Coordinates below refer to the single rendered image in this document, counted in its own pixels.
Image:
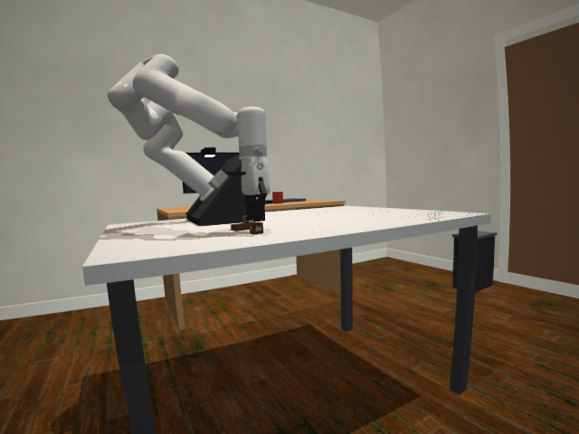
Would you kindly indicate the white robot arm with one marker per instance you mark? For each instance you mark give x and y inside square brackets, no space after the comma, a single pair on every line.
[154,83]

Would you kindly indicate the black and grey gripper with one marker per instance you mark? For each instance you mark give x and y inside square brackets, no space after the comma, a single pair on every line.
[255,179]

